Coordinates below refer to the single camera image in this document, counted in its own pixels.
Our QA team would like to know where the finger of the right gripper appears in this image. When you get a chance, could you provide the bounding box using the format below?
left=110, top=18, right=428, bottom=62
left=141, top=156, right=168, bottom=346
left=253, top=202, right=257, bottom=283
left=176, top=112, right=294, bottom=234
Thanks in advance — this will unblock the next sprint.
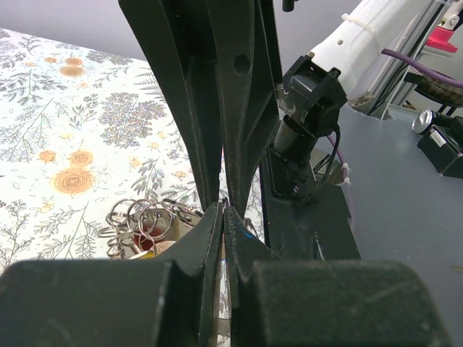
left=119, top=1, right=221, bottom=206

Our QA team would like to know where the metal disc with keyrings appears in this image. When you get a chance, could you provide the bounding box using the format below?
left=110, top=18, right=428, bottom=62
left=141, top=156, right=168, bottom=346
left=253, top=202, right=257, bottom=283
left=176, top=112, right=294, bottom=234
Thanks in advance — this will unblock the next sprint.
left=97, top=198, right=260, bottom=267

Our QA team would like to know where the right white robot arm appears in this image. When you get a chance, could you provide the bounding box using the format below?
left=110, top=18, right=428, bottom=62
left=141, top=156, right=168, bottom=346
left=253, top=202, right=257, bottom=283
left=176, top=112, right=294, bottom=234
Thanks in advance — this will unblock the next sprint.
left=119, top=1, right=427, bottom=213

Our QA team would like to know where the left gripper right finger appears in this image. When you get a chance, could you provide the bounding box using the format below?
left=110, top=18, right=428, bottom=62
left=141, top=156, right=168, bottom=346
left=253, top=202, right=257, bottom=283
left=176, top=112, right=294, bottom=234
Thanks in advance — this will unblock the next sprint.
left=224, top=207, right=452, bottom=346

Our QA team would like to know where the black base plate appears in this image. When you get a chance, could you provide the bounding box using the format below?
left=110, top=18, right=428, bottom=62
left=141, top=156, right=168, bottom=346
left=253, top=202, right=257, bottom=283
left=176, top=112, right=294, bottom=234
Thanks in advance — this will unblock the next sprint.
left=259, top=148, right=361, bottom=260

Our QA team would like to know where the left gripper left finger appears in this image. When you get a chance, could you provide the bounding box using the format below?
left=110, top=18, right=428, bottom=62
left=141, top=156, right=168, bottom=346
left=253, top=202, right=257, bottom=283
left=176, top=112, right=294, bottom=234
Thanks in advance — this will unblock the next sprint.
left=1, top=203, right=223, bottom=346

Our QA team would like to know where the floral table mat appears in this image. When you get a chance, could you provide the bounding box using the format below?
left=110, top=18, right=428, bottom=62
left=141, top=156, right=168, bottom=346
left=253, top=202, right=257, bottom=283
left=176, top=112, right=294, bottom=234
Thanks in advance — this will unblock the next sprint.
left=0, top=28, right=265, bottom=319

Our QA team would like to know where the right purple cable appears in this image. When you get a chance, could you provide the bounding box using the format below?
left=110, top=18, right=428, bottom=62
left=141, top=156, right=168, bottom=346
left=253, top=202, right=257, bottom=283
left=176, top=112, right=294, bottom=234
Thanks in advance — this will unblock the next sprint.
left=325, top=48, right=463, bottom=218

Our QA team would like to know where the red key tag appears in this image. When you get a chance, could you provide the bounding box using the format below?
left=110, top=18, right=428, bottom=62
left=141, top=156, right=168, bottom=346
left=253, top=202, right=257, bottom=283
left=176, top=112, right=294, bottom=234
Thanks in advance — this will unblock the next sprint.
left=134, top=235, right=153, bottom=252

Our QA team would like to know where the yellow key tag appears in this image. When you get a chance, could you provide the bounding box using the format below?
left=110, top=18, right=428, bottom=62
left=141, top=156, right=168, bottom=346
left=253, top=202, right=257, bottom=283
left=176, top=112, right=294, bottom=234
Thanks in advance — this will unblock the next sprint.
left=129, top=250, right=156, bottom=260

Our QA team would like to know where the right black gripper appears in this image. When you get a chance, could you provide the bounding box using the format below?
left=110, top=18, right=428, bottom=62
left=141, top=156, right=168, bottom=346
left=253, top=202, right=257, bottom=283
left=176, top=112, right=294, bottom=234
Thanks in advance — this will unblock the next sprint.
left=208, top=1, right=347, bottom=213

